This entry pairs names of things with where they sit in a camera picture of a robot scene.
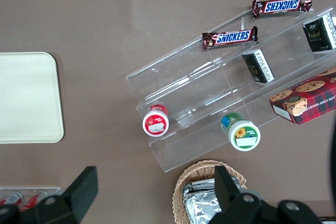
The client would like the red cola bottle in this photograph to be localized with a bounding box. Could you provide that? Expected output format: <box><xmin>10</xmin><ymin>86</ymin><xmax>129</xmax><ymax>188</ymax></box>
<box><xmin>0</xmin><ymin>191</ymin><xmax>24</xmax><ymax>207</ymax></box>
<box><xmin>19</xmin><ymin>191</ymin><xmax>49</xmax><ymax>213</ymax></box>

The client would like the light wicker basket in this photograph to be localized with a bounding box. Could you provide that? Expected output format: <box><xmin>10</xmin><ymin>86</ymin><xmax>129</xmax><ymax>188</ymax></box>
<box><xmin>172</xmin><ymin>159</ymin><xmax>248</xmax><ymax>224</ymax></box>

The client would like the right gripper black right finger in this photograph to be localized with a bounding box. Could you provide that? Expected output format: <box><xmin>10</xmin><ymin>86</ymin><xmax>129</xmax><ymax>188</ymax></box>
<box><xmin>212</xmin><ymin>165</ymin><xmax>279</xmax><ymax>224</ymax></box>

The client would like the red tartan cookie box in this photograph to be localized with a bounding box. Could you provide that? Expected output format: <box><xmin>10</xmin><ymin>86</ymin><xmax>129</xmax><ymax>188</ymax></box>
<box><xmin>269</xmin><ymin>66</ymin><xmax>336</xmax><ymax>125</ymax></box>

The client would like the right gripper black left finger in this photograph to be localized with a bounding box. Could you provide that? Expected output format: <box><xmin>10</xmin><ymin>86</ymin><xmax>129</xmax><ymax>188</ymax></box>
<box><xmin>35</xmin><ymin>165</ymin><xmax>99</xmax><ymax>224</ymax></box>

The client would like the green lid cup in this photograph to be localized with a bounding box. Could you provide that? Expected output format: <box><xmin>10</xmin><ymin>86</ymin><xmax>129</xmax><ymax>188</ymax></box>
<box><xmin>220</xmin><ymin>112</ymin><xmax>261</xmax><ymax>152</ymax></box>

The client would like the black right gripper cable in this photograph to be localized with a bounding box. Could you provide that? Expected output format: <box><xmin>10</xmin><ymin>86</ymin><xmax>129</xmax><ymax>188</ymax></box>
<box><xmin>327</xmin><ymin>115</ymin><xmax>336</xmax><ymax>224</ymax></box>

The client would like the clear acrylic bottle rack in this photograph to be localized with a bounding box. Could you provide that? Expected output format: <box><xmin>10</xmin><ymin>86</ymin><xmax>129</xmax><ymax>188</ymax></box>
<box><xmin>0</xmin><ymin>186</ymin><xmax>62</xmax><ymax>210</ymax></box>

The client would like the cream plastic tray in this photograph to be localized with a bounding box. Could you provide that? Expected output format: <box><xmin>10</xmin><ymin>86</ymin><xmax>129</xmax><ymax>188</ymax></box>
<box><xmin>0</xmin><ymin>51</ymin><xmax>65</xmax><ymax>144</ymax></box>

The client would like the red lid cup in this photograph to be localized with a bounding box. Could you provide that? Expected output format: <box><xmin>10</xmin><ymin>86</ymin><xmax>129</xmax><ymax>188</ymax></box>
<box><xmin>142</xmin><ymin>103</ymin><xmax>170</xmax><ymax>137</ymax></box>

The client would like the silver foil pack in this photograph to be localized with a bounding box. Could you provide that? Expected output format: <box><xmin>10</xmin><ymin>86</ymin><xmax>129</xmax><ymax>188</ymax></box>
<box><xmin>182</xmin><ymin>178</ymin><xmax>246</xmax><ymax>224</ymax></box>

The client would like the clear acrylic tiered shelf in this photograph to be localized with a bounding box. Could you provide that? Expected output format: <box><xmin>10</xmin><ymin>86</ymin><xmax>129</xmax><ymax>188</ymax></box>
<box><xmin>125</xmin><ymin>0</ymin><xmax>336</xmax><ymax>174</ymax></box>

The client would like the small black box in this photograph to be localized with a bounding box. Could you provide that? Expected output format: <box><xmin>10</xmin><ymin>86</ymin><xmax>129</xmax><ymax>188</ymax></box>
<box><xmin>302</xmin><ymin>13</ymin><xmax>336</xmax><ymax>53</ymax></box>
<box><xmin>241</xmin><ymin>48</ymin><xmax>276</xmax><ymax>86</ymax></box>

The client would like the Snickers bar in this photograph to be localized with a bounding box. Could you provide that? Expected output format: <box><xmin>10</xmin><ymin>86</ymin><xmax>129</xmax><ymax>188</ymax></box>
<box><xmin>201</xmin><ymin>25</ymin><xmax>259</xmax><ymax>50</ymax></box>
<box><xmin>251</xmin><ymin>0</ymin><xmax>314</xmax><ymax>19</ymax></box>

